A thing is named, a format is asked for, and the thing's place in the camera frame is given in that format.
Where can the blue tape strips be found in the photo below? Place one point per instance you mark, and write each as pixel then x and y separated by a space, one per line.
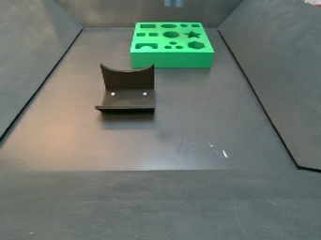
pixel 175 3

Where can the black curved holder bracket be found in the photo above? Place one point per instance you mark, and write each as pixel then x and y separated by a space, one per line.
pixel 129 84

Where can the green shape sorter block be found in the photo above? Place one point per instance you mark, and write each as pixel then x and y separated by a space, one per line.
pixel 171 45

